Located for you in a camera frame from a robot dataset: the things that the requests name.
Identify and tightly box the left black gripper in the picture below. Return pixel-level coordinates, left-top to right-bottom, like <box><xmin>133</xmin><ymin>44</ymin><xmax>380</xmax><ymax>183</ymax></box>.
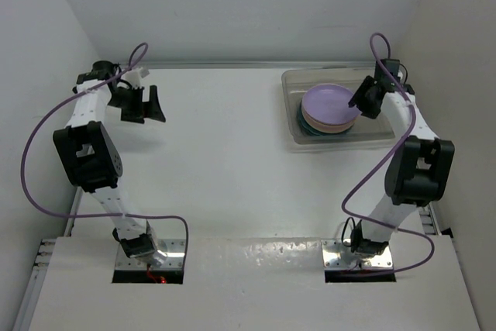
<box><xmin>107</xmin><ymin>85</ymin><xmax>164</xmax><ymax>124</ymax></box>

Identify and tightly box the orange plate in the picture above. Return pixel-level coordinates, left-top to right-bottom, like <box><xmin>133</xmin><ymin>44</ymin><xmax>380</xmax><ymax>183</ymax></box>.
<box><xmin>301</xmin><ymin>113</ymin><xmax>356</xmax><ymax>130</ymax></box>

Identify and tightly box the teal scalloped plate back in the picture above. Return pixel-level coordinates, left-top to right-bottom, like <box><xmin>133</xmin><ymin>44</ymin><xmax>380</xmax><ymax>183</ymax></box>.
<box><xmin>296</xmin><ymin>106</ymin><xmax>353</xmax><ymax>136</ymax></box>

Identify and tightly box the pink plate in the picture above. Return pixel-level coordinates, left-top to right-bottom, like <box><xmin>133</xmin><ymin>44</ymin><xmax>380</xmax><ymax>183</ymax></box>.
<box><xmin>308</xmin><ymin>122</ymin><xmax>355</xmax><ymax>133</ymax></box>

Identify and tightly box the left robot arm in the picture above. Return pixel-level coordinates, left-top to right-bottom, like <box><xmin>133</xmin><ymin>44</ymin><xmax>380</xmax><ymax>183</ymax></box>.
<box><xmin>53</xmin><ymin>60</ymin><xmax>166</xmax><ymax>264</ymax></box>

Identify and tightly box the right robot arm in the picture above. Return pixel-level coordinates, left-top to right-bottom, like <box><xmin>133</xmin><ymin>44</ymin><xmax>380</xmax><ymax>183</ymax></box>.
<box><xmin>349</xmin><ymin>59</ymin><xmax>455</xmax><ymax>256</ymax></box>

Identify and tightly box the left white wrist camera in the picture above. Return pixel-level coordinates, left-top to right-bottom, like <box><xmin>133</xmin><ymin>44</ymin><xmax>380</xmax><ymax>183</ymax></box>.
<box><xmin>121</xmin><ymin>67</ymin><xmax>150</xmax><ymax>89</ymax></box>

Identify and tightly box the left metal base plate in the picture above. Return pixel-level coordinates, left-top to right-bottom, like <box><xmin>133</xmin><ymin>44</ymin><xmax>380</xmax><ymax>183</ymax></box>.
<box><xmin>114</xmin><ymin>239</ymin><xmax>185</xmax><ymax>271</ymax></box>

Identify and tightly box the metal base plate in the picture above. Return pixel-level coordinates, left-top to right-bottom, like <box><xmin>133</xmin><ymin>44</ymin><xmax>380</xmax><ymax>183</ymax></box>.
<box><xmin>321</xmin><ymin>238</ymin><xmax>394</xmax><ymax>271</ymax></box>
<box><xmin>114</xmin><ymin>239</ymin><xmax>185</xmax><ymax>271</ymax></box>

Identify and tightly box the black cable at base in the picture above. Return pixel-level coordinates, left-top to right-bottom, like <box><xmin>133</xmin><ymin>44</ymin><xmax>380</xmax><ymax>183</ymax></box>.
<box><xmin>340</xmin><ymin>217</ymin><xmax>357</xmax><ymax>249</ymax></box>

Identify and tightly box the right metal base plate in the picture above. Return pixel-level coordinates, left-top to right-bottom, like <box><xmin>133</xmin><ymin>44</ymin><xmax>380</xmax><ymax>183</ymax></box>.
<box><xmin>321</xmin><ymin>238</ymin><xmax>394</xmax><ymax>271</ymax></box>

